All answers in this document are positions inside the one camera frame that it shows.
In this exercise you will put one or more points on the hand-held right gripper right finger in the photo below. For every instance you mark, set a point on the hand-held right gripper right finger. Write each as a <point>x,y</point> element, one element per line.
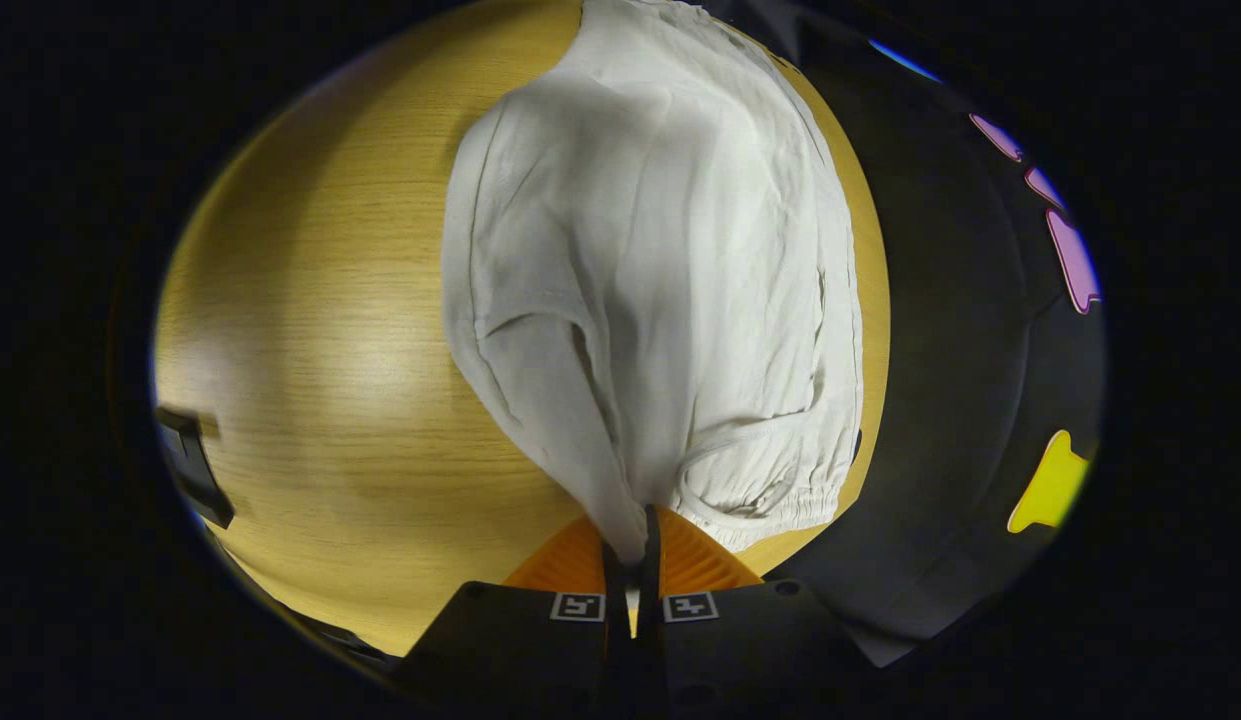
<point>740,640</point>

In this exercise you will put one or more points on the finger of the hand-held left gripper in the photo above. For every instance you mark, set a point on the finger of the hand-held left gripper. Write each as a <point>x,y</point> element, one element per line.
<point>195,460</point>

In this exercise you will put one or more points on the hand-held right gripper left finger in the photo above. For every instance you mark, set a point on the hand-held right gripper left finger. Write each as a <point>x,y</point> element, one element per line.
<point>520,640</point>

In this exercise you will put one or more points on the black backdrop cloth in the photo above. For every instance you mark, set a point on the black backdrop cloth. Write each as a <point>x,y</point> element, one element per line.
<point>950,350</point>

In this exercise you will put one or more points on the white jeans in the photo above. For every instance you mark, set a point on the white jeans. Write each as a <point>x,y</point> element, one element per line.
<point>660,250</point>

